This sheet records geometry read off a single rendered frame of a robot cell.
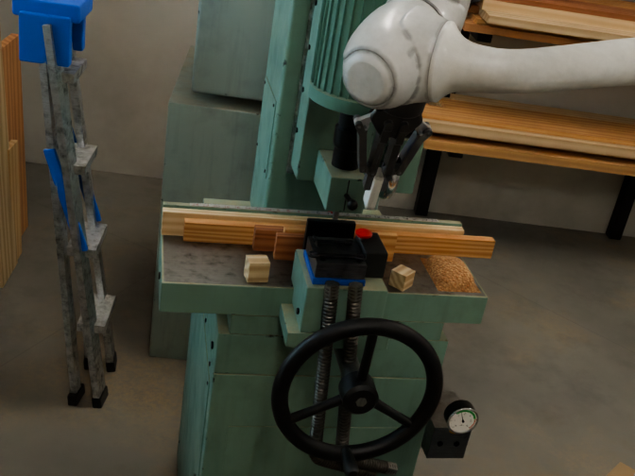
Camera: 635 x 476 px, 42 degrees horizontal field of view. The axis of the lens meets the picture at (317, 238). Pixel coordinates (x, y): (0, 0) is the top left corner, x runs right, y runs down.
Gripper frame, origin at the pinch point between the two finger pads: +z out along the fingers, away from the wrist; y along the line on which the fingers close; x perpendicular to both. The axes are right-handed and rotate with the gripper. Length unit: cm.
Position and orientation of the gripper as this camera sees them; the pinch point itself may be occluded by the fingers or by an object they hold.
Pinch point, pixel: (373, 188)
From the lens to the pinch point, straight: 139.3
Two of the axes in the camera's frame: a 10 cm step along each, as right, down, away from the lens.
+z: -2.0, 7.3, 6.5
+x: 1.2, 6.8, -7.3
